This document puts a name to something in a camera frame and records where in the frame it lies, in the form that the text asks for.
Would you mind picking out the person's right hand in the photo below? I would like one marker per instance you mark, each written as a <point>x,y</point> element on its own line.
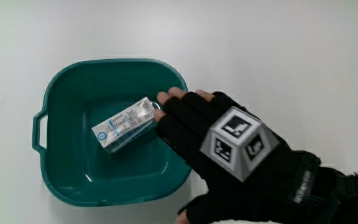
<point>197,146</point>

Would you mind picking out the white milk carton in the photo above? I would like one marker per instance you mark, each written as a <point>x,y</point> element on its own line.
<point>120,126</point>

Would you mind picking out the teal plastic basin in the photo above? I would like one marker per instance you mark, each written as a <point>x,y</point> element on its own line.
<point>73,124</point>

